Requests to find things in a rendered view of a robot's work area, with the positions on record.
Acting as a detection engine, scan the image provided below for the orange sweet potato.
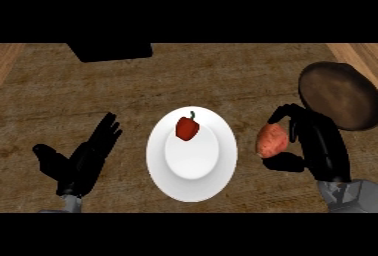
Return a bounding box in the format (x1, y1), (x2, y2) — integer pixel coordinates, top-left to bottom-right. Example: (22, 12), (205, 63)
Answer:
(254, 123), (291, 159)

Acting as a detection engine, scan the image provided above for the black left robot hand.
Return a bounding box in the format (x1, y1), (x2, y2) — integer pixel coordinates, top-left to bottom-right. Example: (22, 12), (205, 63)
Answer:
(31, 112), (124, 199)

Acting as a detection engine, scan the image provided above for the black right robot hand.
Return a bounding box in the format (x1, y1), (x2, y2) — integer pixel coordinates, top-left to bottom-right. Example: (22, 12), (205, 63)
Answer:
(262, 103), (353, 183)

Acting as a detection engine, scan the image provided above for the dark brown round pan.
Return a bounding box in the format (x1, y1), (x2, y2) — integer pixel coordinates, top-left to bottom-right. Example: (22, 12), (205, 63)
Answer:
(297, 61), (378, 132)

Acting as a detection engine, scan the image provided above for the red bell pepper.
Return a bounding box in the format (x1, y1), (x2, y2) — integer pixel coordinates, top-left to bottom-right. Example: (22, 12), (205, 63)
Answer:
(174, 110), (203, 142)

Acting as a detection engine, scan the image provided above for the black box appliance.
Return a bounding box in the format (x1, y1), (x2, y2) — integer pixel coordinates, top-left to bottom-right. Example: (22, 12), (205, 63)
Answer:
(67, 43), (155, 64)

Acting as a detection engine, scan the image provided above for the white oval plate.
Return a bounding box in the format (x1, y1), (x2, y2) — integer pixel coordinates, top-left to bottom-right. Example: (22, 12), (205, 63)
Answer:
(145, 105), (239, 203)

